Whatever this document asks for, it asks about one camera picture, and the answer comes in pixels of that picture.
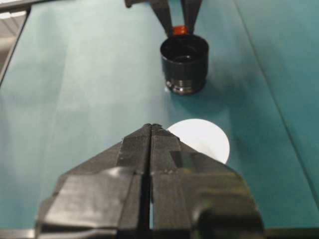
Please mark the white paper cup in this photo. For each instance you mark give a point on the white paper cup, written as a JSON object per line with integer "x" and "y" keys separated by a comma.
{"x": 207, "y": 139}

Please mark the blue-green table cloth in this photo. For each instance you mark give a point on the blue-green table cloth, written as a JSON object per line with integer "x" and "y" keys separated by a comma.
{"x": 74, "y": 99}

